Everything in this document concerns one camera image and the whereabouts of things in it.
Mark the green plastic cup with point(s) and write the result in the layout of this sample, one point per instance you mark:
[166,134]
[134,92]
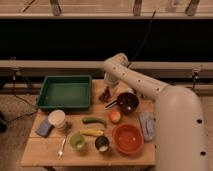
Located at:
[77,142]

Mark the green cucumber toy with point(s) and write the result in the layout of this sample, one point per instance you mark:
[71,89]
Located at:
[88,120]

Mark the dark purple pan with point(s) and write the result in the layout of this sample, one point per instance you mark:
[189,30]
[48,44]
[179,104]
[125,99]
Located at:
[127,103]

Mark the orange peach toy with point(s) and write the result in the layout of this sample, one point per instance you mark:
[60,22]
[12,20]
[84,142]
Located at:
[114,116]

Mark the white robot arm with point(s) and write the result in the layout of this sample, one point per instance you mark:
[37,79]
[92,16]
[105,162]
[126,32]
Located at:
[180,138]

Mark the white stacked cups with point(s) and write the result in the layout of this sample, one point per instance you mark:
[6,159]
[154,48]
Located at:
[58,119]

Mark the blue grey cloth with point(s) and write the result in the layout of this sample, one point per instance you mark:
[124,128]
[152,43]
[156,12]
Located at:
[147,123]

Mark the yellow banana toy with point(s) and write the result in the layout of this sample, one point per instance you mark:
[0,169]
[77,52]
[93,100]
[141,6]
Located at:
[91,132]

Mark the orange plastic bowl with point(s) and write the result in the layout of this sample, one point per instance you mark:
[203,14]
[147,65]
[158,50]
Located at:
[127,139]

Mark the metal cup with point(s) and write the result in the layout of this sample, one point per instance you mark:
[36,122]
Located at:
[102,143]

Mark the blue sponge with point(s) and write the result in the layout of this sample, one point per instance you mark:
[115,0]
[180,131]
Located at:
[44,128]

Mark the dark red grape bunch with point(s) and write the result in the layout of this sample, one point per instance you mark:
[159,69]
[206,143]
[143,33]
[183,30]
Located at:
[106,95]

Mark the green plastic tray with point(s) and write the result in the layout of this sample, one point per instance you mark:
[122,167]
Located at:
[68,93]

